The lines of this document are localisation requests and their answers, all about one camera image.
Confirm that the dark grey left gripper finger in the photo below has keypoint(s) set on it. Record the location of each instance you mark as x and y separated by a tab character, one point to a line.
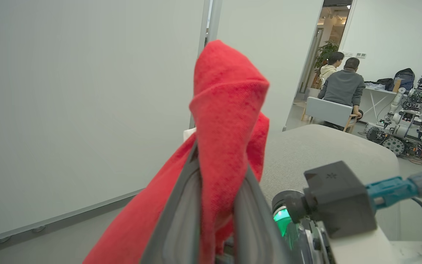
176	220

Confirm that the white green-banded right gripper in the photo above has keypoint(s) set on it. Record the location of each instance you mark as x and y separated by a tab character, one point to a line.
357	249

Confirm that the red cloth garment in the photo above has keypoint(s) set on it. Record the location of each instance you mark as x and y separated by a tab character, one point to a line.
225	110

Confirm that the white object behind cloth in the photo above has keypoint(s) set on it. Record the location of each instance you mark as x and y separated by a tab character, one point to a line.
188	134

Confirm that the grey fabric sofa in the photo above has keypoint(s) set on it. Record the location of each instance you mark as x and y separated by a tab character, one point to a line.
324	146

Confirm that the grey chair with wooden legs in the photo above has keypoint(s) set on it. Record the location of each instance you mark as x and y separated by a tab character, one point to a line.
330	112

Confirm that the person in grey sweater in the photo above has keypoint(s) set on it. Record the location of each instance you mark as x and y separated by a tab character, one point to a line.
344	86

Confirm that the person in white hoodie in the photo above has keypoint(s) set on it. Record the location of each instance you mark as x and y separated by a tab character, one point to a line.
329	68

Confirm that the white table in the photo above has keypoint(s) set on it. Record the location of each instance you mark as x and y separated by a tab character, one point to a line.
379	97

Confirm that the green potted plant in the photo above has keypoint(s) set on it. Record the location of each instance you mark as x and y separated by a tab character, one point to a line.
325	55

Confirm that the white grey wheeled robot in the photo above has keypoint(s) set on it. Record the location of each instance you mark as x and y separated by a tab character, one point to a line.
407	117

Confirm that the brown cardboard box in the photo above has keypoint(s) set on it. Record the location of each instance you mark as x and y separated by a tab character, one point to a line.
398	84

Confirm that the dark blue backpack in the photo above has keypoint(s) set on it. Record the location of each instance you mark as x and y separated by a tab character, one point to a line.
404	77

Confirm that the dark grey wrist camera box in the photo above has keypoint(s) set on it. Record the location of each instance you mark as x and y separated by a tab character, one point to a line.
339	198

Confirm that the white wall switch panel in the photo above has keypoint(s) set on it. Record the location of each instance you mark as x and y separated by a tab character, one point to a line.
361	55

